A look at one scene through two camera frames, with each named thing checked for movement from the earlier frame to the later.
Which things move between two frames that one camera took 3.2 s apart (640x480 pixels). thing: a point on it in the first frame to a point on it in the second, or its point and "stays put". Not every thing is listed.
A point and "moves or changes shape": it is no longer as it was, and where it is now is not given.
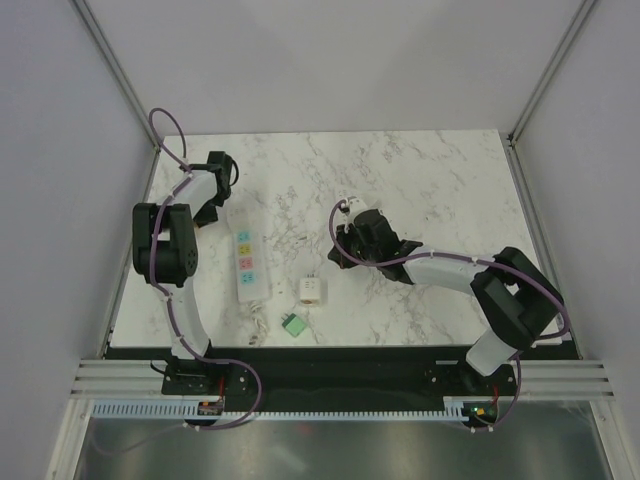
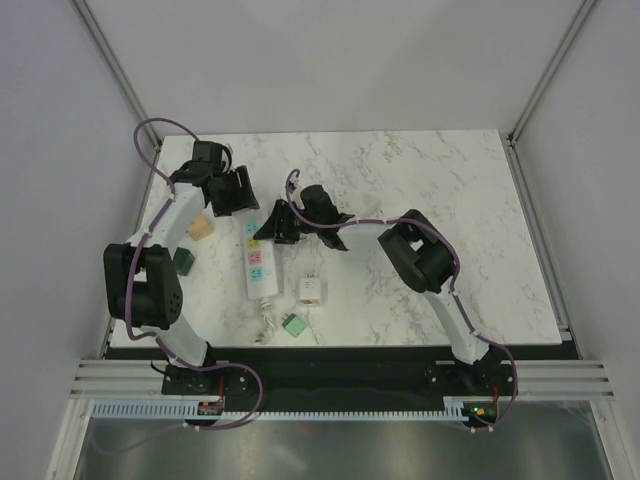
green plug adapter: x=294 y=324 stays put
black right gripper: x=344 y=233 to x=274 y=230
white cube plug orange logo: x=310 y=290 stays put
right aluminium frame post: x=550 y=70 stays put
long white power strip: x=246 y=219 moves or changes shape
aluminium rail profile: x=583 y=379 stays put
